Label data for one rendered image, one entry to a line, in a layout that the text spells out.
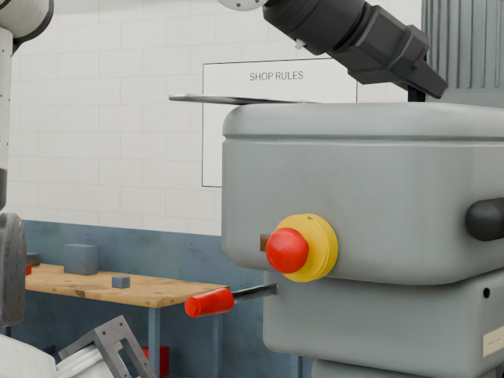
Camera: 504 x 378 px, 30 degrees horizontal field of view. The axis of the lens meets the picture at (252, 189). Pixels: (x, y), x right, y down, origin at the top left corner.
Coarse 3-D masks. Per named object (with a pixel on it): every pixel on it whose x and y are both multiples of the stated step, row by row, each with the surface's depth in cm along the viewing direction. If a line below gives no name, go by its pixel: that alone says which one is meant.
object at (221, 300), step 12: (252, 288) 95; (264, 288) 96; (276, 288) 98; (192, 300) 87; (204, 300) 87; (216, 300) 88; (228, 300) 90; (240, 300) 93; (192, 312) 87; (204, 312) 87; (216, 312) 89
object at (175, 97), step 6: (174, 96) 85; (180, 96) 84; (186, 96) 84; (192, 96) 85; (198, 96) 86; (204, 96) 86; (210, 96) 87; (216, 96) 88; (222, 96) 89; (228, 96) 90; (198, 102) 88; (204, 102) 88; (210, 102) 88; (216, 102) 88; (222, 102) 89; (228, 102) 90; (234, 102) 91; (240, 102) 92; (246, 102) 92; (252, 102) 93; (258, 102) 94; (264, 102) 95; (270, 102) 96; (276, 102) 97; (282, 102) 98; (288, 102) 99; (294, 102) 100; (300, 102) 101; (306, 102) 101; (312, 102) 102
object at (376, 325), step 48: (288, 288) 97; (336, 288) 94; (384, 288) 91; (432, 288) 88; (480, 288) 87; (288, 336) 98; (336, 336) 94; (384, 336) 91; (432, 336) 89; (480, 336) 87
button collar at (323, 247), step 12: (300, 216) 83; (312, 216) 83; (276, 228) 84; (300, 228) 83; (312, 228) 82; (324, 228) 82; (312, 240) 82; (324, 240) 81; (336, 240) 83; (312, 252) 82; (324, 252) 82; (336, 252) 83; (312, 264) 82; (324, 264) 82; (288, 276) 84; (300, 276) 83; (312, 276) 82
